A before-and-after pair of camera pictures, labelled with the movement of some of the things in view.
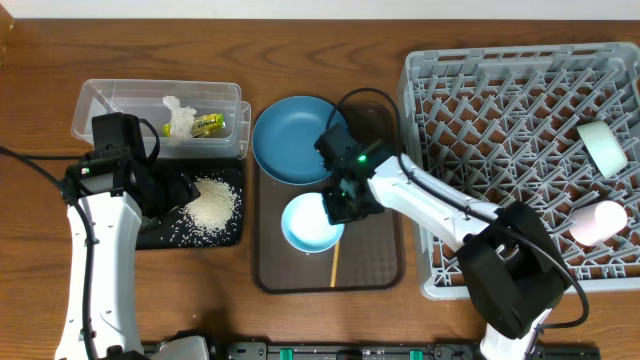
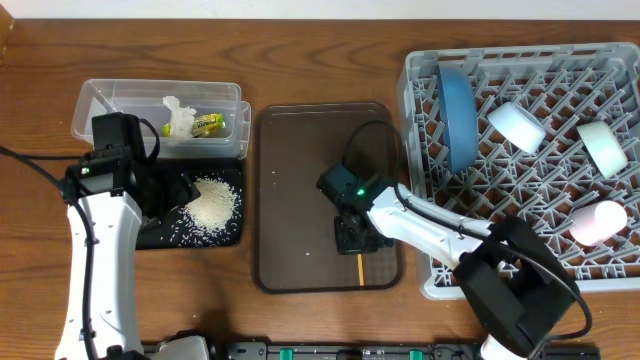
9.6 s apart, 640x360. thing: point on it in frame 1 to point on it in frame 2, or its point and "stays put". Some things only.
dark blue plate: x=284 y=136 to x=459 y=106
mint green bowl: x=603 y=148 stays put
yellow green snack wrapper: x=204 y=125 stays put
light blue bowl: x=305 y=223 to x=518 y=126
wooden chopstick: x=333 y=279 to x=361 y=272
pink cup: x=595 y=223 stays put
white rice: x=211 y=218 stays put
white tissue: x=182 y=118 stays put
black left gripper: x=180 y=189 stays put
